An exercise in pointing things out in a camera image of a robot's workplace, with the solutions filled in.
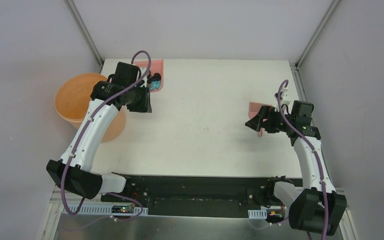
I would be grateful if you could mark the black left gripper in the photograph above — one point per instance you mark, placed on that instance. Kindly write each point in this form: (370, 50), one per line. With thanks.
(144, 100)

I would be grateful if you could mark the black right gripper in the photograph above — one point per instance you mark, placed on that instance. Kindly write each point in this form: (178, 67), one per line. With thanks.
(268, 112)

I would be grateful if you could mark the pink hand brush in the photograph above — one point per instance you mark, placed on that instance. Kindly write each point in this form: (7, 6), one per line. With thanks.
(254, 108)

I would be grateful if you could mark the pink plastic dustpan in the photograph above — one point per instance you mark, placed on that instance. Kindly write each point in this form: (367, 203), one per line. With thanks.
(157, 65)

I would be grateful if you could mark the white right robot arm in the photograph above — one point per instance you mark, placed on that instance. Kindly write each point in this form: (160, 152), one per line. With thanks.
(318, 207)

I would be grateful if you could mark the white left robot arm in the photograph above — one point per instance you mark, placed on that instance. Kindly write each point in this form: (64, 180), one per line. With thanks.
(126, 87)

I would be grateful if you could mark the light blue paper scrap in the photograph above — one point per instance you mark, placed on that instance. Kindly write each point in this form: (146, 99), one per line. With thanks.
(155, 85)

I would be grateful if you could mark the black paper scrap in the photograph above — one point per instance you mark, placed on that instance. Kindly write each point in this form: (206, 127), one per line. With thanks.
(155, 77)

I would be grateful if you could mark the orange plastic bucket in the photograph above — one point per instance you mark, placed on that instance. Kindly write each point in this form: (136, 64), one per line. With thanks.
(72, 100)

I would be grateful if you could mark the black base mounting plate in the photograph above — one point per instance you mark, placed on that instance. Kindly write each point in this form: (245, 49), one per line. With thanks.
(200, 196)

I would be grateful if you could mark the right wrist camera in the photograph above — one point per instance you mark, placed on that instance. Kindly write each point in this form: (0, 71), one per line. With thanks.
(282, 97)

